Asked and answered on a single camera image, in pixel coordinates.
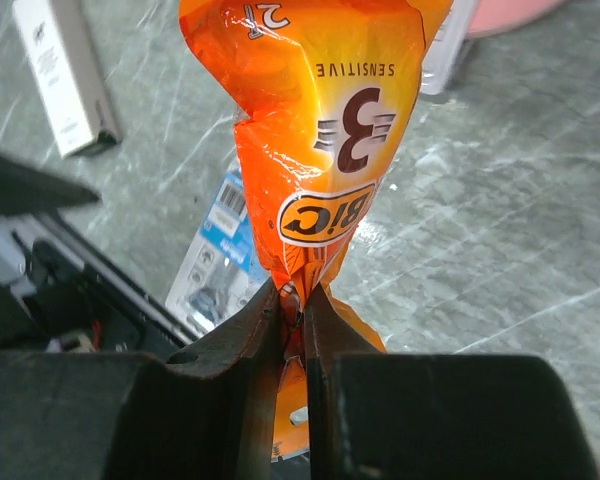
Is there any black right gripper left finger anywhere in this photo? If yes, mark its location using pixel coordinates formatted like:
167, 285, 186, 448
0, 283, 280, 479

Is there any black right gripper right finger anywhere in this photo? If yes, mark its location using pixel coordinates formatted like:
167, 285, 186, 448
303, 288, 599, 479

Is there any orange razor pack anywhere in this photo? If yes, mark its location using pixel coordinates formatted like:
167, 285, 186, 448
178, 0, 455, 461

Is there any blue boxed razor pack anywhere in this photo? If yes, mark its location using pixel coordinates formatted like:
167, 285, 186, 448
420, 0, 479, 96
166, 160, 269, 337

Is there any pink three-tier shelf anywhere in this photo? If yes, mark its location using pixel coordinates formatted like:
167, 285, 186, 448
466, 0, 565, 39

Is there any white black slim box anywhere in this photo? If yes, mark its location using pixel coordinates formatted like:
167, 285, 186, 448
12, 0, 122, 158

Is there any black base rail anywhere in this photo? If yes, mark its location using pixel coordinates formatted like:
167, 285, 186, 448
0, 144, 196, 354

